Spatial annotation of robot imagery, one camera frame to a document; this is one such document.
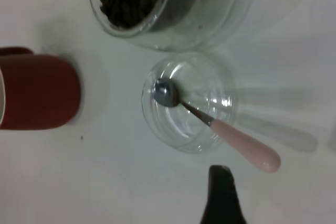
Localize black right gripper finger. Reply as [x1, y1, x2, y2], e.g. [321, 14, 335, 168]
[201, 165, 249, 224]

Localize pink handled metal spoon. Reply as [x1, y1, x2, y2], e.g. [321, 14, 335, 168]
[154, 78, 281, 174]

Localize red ceramic cup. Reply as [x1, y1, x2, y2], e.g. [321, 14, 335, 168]
[0, 47, 81, 130]

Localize coffee beans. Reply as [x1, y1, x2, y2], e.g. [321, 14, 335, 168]
[99, 0, 169, 29]

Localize clear glass mug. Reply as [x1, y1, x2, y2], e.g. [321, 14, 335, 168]
[88, 0, 257, 52]

